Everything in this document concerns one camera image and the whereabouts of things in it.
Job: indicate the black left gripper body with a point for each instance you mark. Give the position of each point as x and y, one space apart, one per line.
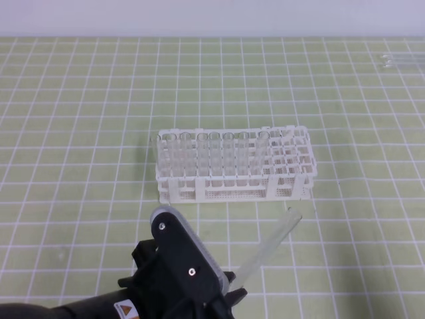
156 294

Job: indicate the clear glass test tube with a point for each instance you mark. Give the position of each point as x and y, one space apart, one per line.
266 248

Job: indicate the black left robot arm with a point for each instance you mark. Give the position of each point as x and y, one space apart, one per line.
115 304

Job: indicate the glass tube in rack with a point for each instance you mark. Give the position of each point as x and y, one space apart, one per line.
243 153
228 154

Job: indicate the white plastic test tube rack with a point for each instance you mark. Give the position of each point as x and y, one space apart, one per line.
189 167

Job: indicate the spare glass tube middle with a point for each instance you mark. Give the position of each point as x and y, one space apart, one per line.
403 64

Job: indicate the spare glass tube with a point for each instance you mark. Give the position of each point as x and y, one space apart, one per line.
403 57
403 64

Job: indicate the spare glass tube far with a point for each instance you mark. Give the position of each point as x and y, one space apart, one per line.
403 57

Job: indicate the black grey left wrist camera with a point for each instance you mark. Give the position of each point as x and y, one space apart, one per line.
195 270

